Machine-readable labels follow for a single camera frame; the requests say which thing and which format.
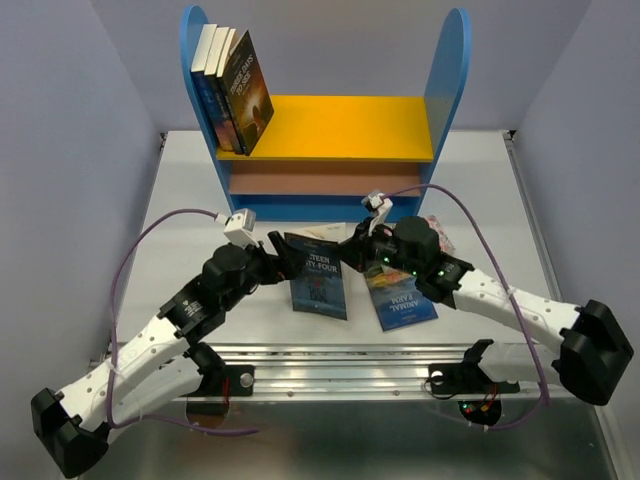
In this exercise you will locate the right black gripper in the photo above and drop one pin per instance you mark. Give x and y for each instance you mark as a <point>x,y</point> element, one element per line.
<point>355,251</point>

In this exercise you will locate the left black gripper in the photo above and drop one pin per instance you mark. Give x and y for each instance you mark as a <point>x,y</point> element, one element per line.
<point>279,267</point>

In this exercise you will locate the Nineteen Eighty-Four book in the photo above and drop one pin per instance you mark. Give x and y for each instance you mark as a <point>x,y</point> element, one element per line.
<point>319,289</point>

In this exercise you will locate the Little Women book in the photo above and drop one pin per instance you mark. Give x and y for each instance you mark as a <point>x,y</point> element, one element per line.
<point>445,244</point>

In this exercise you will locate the Three Days to See book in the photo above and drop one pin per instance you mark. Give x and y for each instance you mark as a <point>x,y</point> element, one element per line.
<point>246,93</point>

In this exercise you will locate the A Tale of Two Cities book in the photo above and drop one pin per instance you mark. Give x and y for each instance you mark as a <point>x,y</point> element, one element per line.
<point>223,38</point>

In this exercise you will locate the Jane Eyre book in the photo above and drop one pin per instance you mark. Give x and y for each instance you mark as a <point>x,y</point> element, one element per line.
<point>203,87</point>

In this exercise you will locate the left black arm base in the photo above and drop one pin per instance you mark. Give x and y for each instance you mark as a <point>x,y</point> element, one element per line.
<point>230,381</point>

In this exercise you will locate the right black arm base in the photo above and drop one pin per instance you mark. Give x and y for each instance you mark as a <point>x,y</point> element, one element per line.
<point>465,379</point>

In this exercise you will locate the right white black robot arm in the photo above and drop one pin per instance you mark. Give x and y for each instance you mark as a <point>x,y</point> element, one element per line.
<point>581,348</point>

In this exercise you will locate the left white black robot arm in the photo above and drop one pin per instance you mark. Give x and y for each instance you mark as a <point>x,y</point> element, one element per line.
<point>75,429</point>

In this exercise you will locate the Animal Farm book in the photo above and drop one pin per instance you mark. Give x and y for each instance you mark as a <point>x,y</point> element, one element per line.
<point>396,300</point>

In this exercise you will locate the blue and yellow bookshelf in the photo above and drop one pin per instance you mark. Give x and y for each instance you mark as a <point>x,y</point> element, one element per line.
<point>320,155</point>

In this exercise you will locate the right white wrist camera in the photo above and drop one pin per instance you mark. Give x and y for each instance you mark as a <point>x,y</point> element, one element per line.
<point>379,206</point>

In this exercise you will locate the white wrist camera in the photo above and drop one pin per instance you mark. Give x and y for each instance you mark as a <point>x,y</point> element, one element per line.
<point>379,206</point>
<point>238,227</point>

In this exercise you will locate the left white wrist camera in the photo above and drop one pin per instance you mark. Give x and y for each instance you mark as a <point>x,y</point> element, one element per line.
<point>238,227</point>

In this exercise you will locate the aluminium mounting rail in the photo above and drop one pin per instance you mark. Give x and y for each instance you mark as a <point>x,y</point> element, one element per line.
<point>309,373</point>

